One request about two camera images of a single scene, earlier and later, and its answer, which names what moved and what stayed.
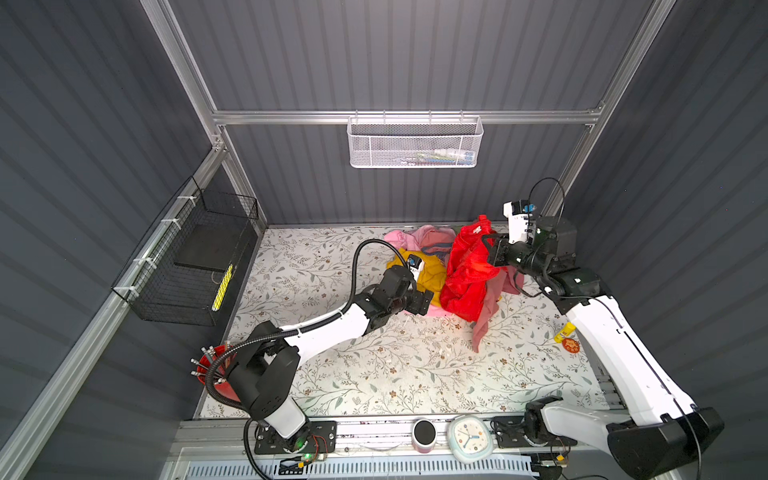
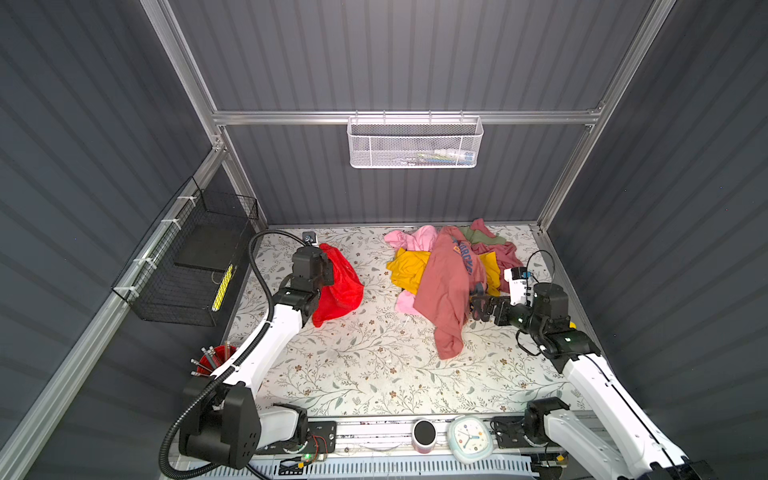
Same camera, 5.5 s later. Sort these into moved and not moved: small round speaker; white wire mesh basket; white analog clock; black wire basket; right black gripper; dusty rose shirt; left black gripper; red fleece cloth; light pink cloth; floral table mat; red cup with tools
Moved: right black gripper; dusty rose shirt; left black gripper; red fleece cloth
Not moved: small round speaker; white wire mesh basket; red cup with tools; black wire basket; light pink cloth; white analog clock; floral table mat
